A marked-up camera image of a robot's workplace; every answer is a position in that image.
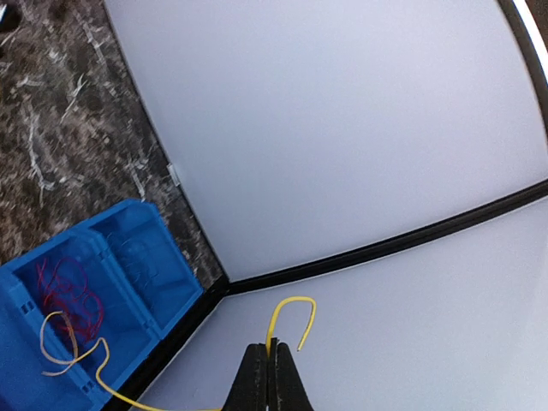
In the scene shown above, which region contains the white tape piece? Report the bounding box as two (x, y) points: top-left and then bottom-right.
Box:
(167, 164), (181, 187)

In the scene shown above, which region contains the blue plastic divided bin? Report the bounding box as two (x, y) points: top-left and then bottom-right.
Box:
(1, 200), (203, 410)

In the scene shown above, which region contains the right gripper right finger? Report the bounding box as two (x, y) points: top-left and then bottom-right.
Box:
(268, 340), (313, 411)

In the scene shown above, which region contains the blue cable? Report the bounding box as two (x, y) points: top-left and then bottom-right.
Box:
(110, 233), (164, 296)

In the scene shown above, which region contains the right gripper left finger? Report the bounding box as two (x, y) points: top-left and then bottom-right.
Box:
(222, 343), (268, 411)

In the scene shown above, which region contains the right black frame post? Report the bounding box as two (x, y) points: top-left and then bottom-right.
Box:
(226, 180), (547, 295)

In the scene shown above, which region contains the black back base strip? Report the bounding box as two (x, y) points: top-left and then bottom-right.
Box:
(104, 1), (229, 289)

